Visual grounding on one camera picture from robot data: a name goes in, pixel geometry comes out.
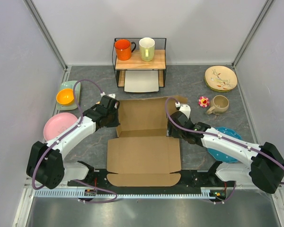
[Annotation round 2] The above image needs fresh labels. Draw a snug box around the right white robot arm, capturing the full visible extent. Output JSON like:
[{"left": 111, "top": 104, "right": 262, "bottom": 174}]
[{"left": 167, "top": 110, "right": 284, "bottom": 194}]

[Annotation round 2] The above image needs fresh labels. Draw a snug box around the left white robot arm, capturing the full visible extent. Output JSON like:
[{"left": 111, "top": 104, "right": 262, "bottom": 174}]
[{"left": 27, "top": 94, "right": 120, "bottom": 190}]

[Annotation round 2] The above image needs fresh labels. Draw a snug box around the white tray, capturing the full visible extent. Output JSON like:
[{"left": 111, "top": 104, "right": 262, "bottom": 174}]
[{"left": 124, "top": 70, "right": 159, "bottom": 93}]

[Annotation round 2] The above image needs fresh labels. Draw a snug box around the orange bowl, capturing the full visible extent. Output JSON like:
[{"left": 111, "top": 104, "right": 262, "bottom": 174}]
[{"left": 56, "top": 88, "right": 74, "bottom": 106}]

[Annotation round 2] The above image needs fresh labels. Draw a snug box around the beige ceramic mug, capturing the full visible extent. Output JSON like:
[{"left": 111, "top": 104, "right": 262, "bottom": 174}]
[{"left": 205, "top": 95, "right": 230, "bottom": 115}]

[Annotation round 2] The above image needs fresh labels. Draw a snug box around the white cable duct rail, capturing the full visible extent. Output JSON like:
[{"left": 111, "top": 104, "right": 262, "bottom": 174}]
[{"left": 34, "top": 188, "right": 225, "bottom": 199}]

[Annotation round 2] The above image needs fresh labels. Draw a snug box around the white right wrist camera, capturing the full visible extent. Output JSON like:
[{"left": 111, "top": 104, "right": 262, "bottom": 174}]
[{"left": 175, "top": 102, "right": 191, "bottom": 119}]

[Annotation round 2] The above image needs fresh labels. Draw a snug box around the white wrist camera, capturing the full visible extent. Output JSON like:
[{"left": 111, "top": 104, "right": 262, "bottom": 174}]
[
  {"left": 100, "top": 92, "right": 116, "bottom": 99},
  {"left": 175, "top": 102, "right": 191, "bottom": 119}
]

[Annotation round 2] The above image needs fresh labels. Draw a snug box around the pink flower toy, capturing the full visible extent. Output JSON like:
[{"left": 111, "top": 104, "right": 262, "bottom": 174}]
[{"left": 198, "top": 96, "right": 210, "bottom": 108}]

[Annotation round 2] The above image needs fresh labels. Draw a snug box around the brown cardboard box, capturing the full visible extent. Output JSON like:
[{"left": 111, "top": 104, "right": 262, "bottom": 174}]
[{"left": 107, "top": 96, "right": 187, "bottom": 187}]

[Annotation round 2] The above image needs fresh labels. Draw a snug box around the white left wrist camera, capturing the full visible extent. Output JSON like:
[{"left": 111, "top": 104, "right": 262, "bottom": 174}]
[{"left": 100, "top": 92, "right": 116, "bottom": 99}]

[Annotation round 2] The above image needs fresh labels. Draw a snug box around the black wire wooden shelf rack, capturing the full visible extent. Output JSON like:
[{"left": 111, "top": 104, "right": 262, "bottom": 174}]
[{"left": 112, "top": 37, "right": 167, "bottom": 88}]

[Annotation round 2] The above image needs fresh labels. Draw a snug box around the pale green mug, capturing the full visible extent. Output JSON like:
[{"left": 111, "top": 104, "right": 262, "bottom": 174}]
[{"left": 139, "top": 37, "right": 155, "bottom": 62}]

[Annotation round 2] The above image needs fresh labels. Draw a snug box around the light green rectangular plate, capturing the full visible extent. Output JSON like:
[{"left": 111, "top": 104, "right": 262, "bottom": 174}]
[{"left": 56, "top": 80, "right": 81, "bottom": 111}]

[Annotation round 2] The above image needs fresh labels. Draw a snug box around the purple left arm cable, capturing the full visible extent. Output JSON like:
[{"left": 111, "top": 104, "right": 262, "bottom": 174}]
[{"left": 32, "top": 79, "right": 119, "bottom": 204}]

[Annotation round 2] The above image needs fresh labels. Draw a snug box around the orange mug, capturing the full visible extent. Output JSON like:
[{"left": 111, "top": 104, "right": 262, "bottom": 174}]
[{"left": 114, "top": 39, "right": 136, "bottom": 61}]

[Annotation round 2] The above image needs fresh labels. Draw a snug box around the pink plate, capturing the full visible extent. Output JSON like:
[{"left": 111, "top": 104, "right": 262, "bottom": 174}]
[{"left": 43, "top": 113, "right": 78, "bottom": 141}]

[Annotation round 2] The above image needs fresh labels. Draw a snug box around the blue dotted plate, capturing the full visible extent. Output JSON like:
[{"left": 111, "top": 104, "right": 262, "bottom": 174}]
[{"left": 207, "top": 127, "right": 242, "bottom": 163}]

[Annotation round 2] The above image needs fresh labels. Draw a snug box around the floral beige plate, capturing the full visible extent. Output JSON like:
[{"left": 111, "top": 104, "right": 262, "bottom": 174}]
[{"left": 204, "top": 66, "right": 238, "bottom": 92}]

